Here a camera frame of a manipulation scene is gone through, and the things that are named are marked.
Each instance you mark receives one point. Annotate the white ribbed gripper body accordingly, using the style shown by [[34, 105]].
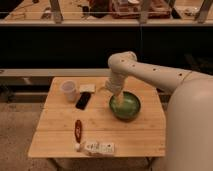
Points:
[[115, 84]]

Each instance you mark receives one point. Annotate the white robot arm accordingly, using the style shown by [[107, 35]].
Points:
[[189, 121]]

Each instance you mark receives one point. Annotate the white ceramic cup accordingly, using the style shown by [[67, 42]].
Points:
[[69, 89]]

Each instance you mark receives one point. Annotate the green bowl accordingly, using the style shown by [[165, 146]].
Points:
[[126, 108]]

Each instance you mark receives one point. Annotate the black smartphone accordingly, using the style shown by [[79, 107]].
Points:
[[83, 100]]

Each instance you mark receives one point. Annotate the wooden table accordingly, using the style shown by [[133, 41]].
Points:
[[143, 137]]

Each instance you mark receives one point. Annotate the white printed carton box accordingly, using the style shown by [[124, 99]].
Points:
[[95, 148]]

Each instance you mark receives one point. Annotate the long wooden bench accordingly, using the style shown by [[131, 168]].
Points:
[[44, 76]]

